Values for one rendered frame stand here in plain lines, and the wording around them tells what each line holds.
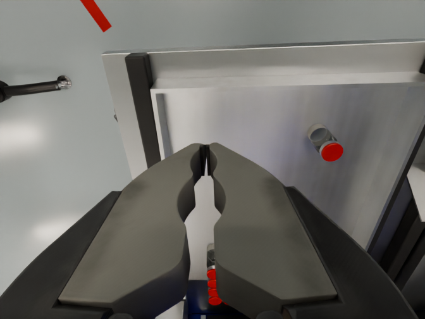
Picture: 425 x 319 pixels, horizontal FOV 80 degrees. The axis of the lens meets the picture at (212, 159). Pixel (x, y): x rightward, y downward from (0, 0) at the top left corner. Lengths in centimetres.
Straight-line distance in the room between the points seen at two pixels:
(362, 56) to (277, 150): 12
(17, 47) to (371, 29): 145
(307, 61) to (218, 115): 10
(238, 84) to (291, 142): 10
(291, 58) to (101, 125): 117
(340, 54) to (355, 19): 98
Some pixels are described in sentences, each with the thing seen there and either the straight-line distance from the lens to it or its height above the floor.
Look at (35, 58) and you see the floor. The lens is 138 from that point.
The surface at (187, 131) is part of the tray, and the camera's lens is 29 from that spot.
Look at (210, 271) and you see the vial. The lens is 38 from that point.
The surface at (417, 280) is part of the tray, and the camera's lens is 60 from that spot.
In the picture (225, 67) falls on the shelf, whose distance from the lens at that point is 27.
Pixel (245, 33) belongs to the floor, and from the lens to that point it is 116.
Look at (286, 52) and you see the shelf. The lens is 28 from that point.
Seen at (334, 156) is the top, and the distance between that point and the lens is 28.
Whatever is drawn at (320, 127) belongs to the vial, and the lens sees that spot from 30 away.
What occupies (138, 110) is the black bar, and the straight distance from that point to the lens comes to 27.
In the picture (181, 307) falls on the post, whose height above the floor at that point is 91.
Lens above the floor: 114
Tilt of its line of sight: 58 degrees down
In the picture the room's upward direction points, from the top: 180 degrees clockwise
